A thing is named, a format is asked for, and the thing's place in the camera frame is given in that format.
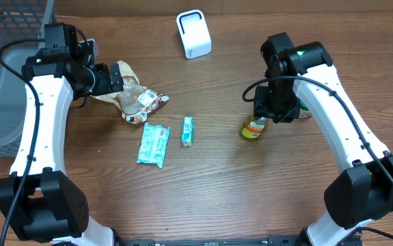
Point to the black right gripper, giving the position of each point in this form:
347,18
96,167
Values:
262,110

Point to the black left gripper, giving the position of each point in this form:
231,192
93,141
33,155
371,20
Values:
103,85

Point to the green-capped white bottle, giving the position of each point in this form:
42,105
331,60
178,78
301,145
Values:
303,111

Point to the cream brown bread bag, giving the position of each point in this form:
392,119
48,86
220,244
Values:
136,102

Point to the yellow Vim dish soap bottle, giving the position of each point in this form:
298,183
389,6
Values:
253,127

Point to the light teal snack packet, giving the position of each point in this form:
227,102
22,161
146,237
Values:
153,145

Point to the small teal white box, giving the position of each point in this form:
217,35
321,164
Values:
187,136

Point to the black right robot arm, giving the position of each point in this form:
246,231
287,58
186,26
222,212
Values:
303,79

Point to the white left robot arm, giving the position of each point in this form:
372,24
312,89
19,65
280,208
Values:
38,200

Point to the white barcode scanner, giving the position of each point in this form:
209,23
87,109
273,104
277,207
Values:
194,33

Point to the dark grey plastic basket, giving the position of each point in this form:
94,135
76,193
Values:
19,19

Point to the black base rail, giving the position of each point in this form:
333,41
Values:
216,242

